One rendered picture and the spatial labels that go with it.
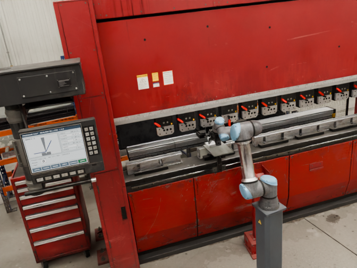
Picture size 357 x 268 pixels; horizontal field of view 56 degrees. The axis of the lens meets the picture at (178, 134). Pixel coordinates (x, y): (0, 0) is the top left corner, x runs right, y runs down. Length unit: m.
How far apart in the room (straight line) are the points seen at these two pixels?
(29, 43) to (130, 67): 4.23
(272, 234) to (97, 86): 1.65
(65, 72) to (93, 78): 0.41
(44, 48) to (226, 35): 4.48
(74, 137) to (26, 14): 4.77
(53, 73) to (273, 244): 1.91
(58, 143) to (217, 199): 1.62
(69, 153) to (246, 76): 1.64
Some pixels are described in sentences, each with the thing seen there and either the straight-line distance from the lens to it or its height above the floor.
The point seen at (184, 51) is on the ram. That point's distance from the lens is 2.76.
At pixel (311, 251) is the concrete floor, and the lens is 3.44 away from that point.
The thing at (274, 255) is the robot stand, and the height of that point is 0.39.
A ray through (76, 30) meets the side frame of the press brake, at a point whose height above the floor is 2.11.
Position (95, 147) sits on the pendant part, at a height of 1.42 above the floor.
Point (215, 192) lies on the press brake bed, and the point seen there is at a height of 0.56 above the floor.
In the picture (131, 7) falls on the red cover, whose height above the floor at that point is 2.22.
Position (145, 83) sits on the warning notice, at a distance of 2.72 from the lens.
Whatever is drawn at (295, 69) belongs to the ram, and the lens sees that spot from 3.26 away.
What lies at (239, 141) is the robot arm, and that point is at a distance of 2.32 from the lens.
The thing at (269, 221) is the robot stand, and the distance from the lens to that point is 2.54.
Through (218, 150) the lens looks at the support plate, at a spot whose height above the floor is 1.00.
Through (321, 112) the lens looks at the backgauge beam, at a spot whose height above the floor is 0.98.
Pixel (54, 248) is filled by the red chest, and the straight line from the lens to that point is 3.45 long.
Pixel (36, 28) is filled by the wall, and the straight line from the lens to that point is 6.75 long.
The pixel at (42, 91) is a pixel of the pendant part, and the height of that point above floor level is 1.81.
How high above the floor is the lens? 2.18
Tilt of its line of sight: 21 degrees down
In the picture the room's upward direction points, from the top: 6 degrees counter-clockwise
